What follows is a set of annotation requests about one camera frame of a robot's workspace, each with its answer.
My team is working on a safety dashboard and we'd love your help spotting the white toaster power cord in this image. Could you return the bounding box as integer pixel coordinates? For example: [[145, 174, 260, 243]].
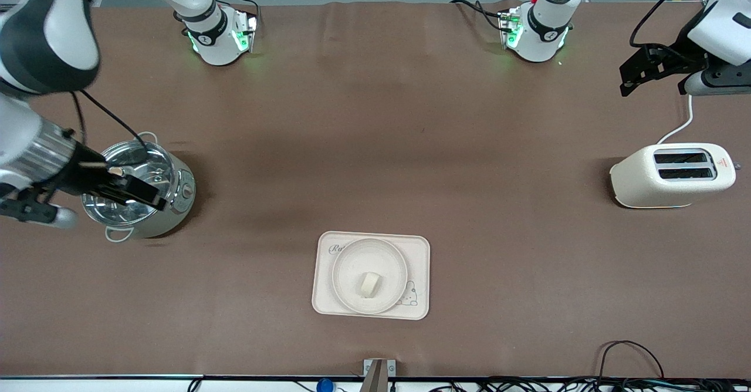
[[656, 94, 695, 145]]

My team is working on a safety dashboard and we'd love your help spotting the black looped cable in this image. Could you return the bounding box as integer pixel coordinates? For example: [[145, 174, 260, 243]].
[[596, 340, 667, 381]]

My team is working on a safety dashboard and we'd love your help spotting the metal connector bracket green light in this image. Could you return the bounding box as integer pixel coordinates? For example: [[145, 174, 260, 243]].
[[498, 7, 524, 50], [231, 8, 259, 54]]

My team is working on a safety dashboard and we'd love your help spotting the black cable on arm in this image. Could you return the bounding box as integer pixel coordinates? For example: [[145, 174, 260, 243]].
[[629, 0, 708, 50], [69, 89, 154, 167]]

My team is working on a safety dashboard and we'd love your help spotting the white two-slot toaster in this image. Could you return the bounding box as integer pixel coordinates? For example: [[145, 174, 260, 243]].
[[609, 142, 741, 209]]

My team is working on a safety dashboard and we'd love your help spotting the white steamed bun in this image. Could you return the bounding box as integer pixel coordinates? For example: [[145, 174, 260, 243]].
[[356, 272, 382, 299]]

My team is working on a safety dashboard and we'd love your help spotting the black cable bundle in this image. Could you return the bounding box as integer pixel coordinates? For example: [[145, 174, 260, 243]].
[[428, 377, 751, 392]]

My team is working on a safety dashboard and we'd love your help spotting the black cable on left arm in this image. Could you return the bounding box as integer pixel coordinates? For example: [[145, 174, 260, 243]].
[[629, 0, 708, 50]]

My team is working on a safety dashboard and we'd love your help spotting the white round plate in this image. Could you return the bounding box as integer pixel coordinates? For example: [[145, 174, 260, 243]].
[[331, 238, 408, 315]]

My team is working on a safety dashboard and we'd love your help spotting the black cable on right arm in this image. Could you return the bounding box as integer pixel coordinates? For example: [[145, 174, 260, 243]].
[[69, 89, 154, 167]]

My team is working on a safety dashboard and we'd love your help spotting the silver electric cooking pot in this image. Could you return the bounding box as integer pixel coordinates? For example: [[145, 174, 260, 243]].
[[81, 132, 197, 244]]

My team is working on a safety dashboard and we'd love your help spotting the cream tray with bear print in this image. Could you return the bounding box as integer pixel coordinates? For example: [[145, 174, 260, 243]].
[[311, 231, 431, 321]]

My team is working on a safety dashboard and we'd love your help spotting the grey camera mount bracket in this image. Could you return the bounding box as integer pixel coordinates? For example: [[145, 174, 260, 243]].
[[363, 358, 397, 392]]

